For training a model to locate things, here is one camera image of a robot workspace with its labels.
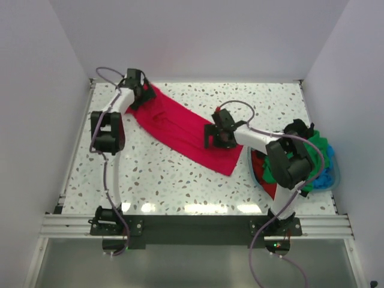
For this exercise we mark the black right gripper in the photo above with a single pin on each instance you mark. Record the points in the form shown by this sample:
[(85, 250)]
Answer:
[(210, 130)]

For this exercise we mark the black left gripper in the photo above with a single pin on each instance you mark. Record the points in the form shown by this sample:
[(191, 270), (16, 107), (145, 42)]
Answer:
[(149, 95)]

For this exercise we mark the pink red t-shirt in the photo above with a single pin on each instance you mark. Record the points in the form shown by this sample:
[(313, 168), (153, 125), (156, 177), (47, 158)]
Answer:
[(183, 131)]

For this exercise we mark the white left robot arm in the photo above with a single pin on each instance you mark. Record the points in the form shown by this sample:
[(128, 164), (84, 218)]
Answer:
[(108, 138)]

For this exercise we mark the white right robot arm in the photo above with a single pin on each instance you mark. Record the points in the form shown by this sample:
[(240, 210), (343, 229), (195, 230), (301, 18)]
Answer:
[(290, 162)]

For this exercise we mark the dark red t-shirt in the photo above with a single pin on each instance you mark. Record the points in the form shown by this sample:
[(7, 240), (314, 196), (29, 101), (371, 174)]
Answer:
[(264, 180)]

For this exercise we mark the black t-shirt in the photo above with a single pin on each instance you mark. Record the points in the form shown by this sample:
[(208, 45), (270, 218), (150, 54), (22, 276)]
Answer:
[(299, 127)]

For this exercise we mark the blue plastic laundry basket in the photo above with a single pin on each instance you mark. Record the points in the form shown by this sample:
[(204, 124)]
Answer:
[(309, 188)]

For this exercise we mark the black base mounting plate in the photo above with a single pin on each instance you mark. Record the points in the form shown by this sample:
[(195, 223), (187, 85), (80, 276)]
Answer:
[(136, 232)]

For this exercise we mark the blue t-shirt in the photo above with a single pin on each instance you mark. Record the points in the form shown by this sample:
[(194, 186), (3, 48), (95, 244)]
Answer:
[(325, 180)]

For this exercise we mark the aluminium frame rail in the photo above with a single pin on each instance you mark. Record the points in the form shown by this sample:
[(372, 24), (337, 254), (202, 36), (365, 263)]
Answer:
[(313, 226)]

